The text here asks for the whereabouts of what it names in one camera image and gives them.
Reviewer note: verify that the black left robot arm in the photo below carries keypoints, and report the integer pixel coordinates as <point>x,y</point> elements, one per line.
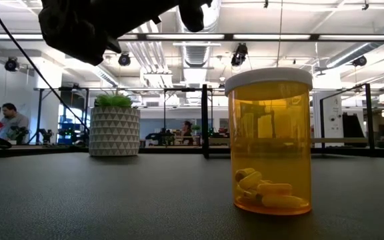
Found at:
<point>78,30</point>

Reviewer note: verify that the black background robot arm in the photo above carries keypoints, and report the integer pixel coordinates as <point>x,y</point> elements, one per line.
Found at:
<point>160,136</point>

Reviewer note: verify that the person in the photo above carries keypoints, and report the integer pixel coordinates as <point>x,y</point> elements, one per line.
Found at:
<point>12,121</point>
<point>187,128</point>

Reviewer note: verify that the large amber bottle yellow capsules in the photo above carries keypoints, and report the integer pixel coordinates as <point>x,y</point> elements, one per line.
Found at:
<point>268,133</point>

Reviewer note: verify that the succulent in triangle-patterned pot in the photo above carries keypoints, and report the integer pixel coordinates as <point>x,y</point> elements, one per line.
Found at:
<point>115,133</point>

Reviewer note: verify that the white cabinet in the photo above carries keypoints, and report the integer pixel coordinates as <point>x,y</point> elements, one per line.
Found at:
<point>332,116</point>

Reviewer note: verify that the black table mat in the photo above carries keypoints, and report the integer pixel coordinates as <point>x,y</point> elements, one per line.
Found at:
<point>78,206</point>

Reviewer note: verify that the black hanging camera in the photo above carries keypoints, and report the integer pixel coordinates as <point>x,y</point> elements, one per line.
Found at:
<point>359,61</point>
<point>11,64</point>
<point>239,53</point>
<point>124,59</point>

